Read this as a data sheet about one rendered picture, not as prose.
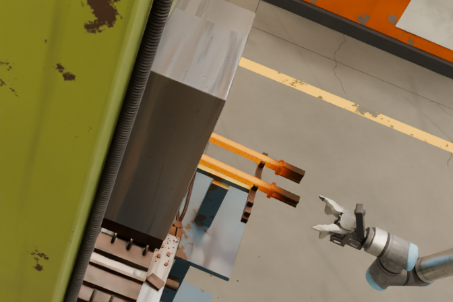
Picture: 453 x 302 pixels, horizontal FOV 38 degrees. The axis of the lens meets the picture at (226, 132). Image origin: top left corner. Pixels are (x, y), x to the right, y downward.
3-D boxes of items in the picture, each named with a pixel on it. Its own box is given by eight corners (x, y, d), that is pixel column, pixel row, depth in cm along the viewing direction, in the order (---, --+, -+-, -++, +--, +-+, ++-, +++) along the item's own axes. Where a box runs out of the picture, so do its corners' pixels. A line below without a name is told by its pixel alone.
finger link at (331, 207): (313, 205, 227) (331, 224, 222) (320, 193, 223) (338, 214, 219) (319, 201, 229) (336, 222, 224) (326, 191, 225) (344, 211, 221)
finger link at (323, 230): (309, 243, 213) (333, 240, 218) (317, 232, 210) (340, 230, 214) (306, 235, 215) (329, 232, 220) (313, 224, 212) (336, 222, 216)
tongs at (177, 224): (195, 130, 265) (196, 128, 265) (205, 133, 266) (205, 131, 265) (165, 246, 220) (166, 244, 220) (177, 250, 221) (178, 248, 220)
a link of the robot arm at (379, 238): (386, 246, 213) (388, 224, 220) (372, 239, 213) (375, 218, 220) (373, 261, 218) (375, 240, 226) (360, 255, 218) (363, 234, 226)
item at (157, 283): (145, 281, 180) (145, 278, 179) (151, 274, 182) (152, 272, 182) (158, 291, 179) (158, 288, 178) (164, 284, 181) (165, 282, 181)
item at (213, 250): (252, 199, 251) (253, 196, 250) (228, 281, 221) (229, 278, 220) (179, 168, 250) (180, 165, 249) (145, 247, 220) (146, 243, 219)
